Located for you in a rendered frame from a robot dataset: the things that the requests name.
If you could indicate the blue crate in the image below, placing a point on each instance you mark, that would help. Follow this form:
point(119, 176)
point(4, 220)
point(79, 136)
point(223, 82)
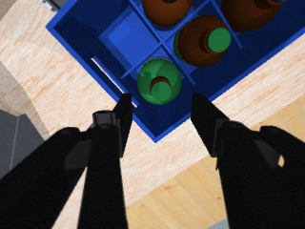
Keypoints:
point(115, 35)

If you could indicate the brown bottle with green cap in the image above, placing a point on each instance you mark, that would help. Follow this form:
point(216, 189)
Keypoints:
point(202, 42)

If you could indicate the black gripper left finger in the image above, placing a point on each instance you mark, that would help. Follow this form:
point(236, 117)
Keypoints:
point(34, 193)

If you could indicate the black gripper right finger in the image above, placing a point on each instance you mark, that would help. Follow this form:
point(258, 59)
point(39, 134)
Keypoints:
point(253, 196)

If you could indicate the green labeled bottle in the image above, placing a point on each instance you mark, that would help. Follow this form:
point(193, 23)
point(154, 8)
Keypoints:
point(159, 81)

